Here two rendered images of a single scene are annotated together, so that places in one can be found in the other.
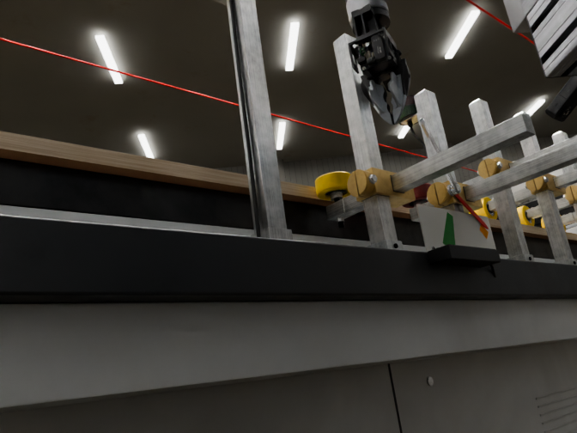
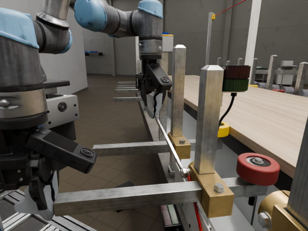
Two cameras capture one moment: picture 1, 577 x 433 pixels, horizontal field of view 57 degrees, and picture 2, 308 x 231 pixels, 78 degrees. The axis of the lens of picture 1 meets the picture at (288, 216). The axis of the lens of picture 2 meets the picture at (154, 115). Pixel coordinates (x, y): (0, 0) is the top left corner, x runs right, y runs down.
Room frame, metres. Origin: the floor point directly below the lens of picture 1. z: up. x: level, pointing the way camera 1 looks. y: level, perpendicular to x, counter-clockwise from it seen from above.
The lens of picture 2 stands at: (1.22, -0.74, 1.11)
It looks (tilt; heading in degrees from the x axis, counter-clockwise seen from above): 16 degrees down; 124
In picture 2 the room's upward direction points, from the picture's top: straight up
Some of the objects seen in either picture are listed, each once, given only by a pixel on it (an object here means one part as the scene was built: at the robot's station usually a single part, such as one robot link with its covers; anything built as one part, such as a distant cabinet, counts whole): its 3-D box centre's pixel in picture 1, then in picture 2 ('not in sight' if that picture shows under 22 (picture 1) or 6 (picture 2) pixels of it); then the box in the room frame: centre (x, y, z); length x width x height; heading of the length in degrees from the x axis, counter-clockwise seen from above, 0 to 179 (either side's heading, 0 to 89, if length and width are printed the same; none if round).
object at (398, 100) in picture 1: (394, 94); (146, 105); (0.84, -0.21, 0.96); 0.06 x 0.03 x 0.09; 152
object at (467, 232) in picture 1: (460, 234); (187, 204); (1.06, -0.34, 0.75); 0.26 x 0.01 x 0.10; 132
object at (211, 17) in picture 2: not in sight; (209, 52); (0.21, 2.30, 1.25); 0.09 x 0.08 x 1.10; 132
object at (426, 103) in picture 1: (446, 188); (203, 172); (1.10, -0.35, 0.86); 0.03 x 0.03 x 0.48; 42
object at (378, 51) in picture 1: (374, 45); (150, 74); (0.84, -0.20, 1.07); 0.09 x 0.08 x 0.12; 152
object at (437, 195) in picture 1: (452, 198); (207, 184); (1.12, -0.36, 0.85); 0.13 x 0.06 x 0.05; 132
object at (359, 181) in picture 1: (380, 187); (177, 143); (0.95, -0.18, 0.83); 0.13 x 0.06 x 0.05; 132
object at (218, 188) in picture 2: not in sight; (218, 187); (1.15, -0.40, 0.88); 0.02 x 0.02 x 0.01
